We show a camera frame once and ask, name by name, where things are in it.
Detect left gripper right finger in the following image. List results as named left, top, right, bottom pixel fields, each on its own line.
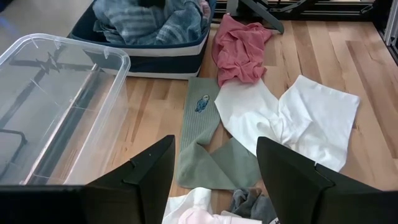
left=256, top=136, right=398, bottom=224

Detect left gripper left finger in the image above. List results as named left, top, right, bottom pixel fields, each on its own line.
left=81, top=134, right=177, bottom=224

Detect small white towel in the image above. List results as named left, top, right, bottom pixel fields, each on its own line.
left=161, top=186, right=214, bottom=224

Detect pale pink garment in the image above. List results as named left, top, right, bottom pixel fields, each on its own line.
left=177, top=207, right=264, bottom=224

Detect white shorts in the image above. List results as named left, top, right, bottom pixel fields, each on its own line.
left=214, top=74, right=361, bottom=173

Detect green sock with bird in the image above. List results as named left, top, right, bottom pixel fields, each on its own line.
left=175, top=77, right=262, bottom=191

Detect rose red cloth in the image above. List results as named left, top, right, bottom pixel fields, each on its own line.
left=211, top=14, right=274, bottom=88

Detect blue striped shirt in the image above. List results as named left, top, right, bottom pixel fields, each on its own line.
left=92, top=0, right=206, bottom=46

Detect light pink terry towel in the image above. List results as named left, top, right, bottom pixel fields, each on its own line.
left=198, top=0, right=213, bottom=24

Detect grey sock blue toe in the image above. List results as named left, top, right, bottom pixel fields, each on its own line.
left=229, top=187, right=278, bottom=224

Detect clear plastic bin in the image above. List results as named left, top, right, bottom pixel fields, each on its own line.
left=0, top=33, right=131, bottom=187

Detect navy white fabric basket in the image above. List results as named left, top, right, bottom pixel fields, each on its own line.
left=68, top=0, right=217, bottom=80

